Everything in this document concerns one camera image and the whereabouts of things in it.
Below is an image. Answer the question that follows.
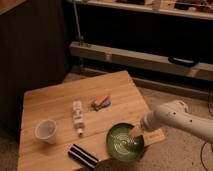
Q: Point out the white plastic cup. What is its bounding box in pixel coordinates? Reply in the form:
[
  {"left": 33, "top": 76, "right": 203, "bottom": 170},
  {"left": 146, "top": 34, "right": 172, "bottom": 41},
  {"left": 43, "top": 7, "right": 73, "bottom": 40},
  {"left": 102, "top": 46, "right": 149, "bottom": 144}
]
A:
[{"left": 35, "top": 119, "right": 57, "bottom": 144}]

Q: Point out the metal pole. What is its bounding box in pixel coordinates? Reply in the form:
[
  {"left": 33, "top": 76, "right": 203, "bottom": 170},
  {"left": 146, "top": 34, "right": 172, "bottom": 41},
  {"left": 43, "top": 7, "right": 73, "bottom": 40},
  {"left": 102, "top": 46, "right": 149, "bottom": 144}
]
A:
[{"left": 72, "top": 0, "right": 84, "bottom": 45}]

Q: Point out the long wooden beam shelf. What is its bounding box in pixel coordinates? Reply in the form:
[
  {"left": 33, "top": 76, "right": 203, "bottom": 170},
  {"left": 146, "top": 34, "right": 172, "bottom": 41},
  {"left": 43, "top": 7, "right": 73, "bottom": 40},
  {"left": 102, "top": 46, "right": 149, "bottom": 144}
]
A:
[{"left": 69, "top": 42, "right": 213, "bottom": 81}]

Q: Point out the black handle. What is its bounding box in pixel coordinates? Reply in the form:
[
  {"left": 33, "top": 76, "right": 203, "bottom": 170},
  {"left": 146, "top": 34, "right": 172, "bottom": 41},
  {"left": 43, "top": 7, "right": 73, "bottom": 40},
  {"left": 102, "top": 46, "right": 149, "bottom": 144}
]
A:
[{"left": 168, "top": 57, "right": 199, "bottom": 67}]

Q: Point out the black white striped block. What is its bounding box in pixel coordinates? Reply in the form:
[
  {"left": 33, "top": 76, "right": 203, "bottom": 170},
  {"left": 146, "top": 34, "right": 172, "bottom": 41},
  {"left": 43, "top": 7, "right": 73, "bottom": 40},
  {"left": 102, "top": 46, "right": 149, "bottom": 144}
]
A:
[{"left": 68, "top": 144, "right": 99, "bottom": 169}]

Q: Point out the orange and grey stapler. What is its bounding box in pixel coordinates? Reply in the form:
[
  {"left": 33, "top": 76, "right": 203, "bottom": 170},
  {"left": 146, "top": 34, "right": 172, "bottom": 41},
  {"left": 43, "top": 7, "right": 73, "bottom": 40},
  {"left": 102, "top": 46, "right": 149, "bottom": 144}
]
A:
[{"left": 91, "top": 95, "right": 111, "bottom": 111}]

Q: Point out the small white bottle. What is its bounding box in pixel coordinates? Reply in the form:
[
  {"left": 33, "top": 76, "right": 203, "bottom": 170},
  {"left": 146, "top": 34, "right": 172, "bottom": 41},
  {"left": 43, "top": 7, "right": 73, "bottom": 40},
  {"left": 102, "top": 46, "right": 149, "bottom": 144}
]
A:
[{"left": 72, "top": 101, "right": 84, "bottom": 136}]

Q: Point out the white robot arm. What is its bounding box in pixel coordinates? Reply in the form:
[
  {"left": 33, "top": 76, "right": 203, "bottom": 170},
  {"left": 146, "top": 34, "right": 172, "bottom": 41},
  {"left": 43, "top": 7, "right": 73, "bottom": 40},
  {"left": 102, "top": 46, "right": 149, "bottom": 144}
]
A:
[{"left": 129, "top": 100, "right": 213, "bottom": 143}]

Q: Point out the black cable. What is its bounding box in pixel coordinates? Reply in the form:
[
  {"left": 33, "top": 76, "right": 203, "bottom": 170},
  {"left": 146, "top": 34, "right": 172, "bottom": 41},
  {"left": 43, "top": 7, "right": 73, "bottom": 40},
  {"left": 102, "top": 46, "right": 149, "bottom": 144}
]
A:
[{"left": 199, "top": 96, "right": 213, "bottom": 171}]

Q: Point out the upper wooden shelf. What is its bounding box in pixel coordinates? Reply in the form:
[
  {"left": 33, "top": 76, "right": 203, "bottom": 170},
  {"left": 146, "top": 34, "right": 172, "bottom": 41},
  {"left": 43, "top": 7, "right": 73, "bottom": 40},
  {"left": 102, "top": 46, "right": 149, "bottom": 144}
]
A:
[{"left": 67, "top": 0, "right": 213, "bottom": 21}]

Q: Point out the green ceramic bowl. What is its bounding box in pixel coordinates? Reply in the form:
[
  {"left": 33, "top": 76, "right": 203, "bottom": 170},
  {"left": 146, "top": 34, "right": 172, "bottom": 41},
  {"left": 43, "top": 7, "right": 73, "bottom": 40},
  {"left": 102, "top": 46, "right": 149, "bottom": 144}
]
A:
[{"left": 106, "top": 123, "right": 145, "bottom": 162}]

